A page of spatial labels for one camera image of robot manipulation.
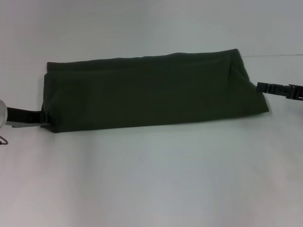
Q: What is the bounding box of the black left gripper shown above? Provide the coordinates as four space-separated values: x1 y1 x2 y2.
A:
7 106 52 130

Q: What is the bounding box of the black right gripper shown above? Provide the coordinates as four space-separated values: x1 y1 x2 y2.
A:
256 81 303 102

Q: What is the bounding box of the dark green shirt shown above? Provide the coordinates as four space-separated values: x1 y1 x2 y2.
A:
39 48 271 134

